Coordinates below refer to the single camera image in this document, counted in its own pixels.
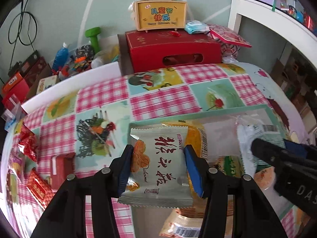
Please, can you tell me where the pink checkered tablecloth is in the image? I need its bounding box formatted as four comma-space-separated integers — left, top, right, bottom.
0, 63, 310, 238

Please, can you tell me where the yellow wooden box with handle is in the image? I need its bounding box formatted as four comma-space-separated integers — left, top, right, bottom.
130, 0, 187, 32

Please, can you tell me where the black and orange toy bundle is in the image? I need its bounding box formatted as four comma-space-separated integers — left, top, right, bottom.
71, 45, 96, 71

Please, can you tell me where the red rectangular cake packet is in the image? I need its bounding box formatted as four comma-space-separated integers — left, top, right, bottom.
26, 170, 56, 210

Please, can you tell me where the green and white biscuit packet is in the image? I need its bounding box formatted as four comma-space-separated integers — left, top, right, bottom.
235, 123, 286, 171

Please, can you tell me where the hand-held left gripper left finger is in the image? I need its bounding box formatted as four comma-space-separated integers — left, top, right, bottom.
31, 144, 135, 238

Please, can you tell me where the blue bottle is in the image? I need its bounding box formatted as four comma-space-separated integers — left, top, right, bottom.
52, 42, 69, 71

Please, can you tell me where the white shelf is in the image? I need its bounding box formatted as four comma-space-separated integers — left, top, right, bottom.
227, 0, 317, 119

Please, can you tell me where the orange jelly cup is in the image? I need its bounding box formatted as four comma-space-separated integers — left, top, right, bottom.
254, 166, 276, 189

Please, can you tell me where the white tray with teal rim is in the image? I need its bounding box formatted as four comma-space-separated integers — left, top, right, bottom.
130, 104, 310, 238

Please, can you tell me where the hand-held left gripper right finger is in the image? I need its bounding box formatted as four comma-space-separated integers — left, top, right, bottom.
183, 144, 289, 238

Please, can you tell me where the pink snack packet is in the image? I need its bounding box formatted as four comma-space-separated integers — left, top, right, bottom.
6, 151, 28, 181

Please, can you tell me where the green dumbbell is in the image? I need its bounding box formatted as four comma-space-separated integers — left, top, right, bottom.
85, 27, 101, 52

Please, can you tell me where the dark patterned box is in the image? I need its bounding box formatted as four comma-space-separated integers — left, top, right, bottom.
20, 51, 47, 80

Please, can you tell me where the large red foil packet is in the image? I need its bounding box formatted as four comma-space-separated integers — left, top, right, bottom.
17, 125, 39, 164

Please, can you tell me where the small dark red box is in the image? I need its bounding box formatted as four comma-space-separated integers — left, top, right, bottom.
52, 152, 76, 191

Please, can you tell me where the small white yellow box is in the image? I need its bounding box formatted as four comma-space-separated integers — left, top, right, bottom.
36, 77, 60, 95

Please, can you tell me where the red gift box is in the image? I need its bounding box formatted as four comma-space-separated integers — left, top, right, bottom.
124, 28, 222, 73

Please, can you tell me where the clear plastic box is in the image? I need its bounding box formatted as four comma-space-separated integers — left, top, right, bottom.
1, 94, 28, 122

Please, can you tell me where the open cardboard box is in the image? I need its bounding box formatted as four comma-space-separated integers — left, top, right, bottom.
26, 33, 129, 97

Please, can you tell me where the orange biscuit packet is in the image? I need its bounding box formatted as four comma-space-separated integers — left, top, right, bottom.
158, 208, 206, 238

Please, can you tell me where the yellow transparent snack packet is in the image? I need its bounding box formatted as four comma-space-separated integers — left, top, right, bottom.
161, 120, 208, 159

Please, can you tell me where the light blue wipes pack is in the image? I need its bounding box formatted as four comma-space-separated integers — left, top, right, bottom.
184, 20, 211, 34

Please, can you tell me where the black cable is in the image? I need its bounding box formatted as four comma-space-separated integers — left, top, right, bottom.
7, 0, 37, 70

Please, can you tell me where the white snack packet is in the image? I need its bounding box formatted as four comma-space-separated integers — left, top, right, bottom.
117, 126, 194, 209

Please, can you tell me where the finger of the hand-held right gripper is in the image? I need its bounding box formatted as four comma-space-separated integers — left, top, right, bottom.
251, 138, 288, 166
284, 139, 317, 164

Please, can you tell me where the red patterned box lid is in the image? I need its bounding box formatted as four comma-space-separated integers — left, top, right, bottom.
209, 25, 252, 49

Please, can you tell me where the orange carton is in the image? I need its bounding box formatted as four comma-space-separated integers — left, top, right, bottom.
2, 72, 24, 92

